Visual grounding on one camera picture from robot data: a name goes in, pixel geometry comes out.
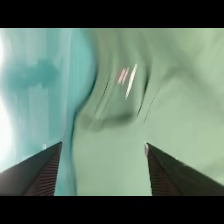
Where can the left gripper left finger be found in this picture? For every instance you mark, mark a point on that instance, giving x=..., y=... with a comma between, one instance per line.
x=36, y=176

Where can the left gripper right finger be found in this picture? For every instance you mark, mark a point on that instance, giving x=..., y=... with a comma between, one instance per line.
x=176, y=180

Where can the pale green T-shirt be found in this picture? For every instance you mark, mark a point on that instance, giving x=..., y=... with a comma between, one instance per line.
x=160, y=126

